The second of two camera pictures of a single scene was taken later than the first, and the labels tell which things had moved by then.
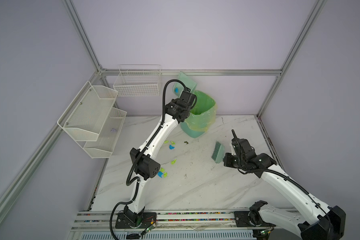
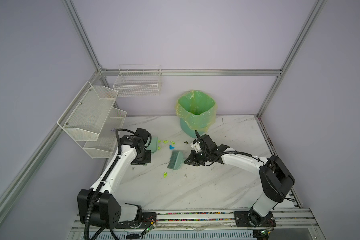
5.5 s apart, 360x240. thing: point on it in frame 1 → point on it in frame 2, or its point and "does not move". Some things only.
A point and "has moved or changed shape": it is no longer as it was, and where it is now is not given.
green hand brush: (219, 152) has moved or changed shape
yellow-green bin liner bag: (203, 116) does not move
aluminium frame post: (70, 9) does not move
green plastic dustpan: (179, 87) has moved or changed shape
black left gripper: (173, 102) → (147, 159)
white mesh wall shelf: (91, 121) does not move
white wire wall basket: (135, 80) does not move
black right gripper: (225, 160) → (192, 160)
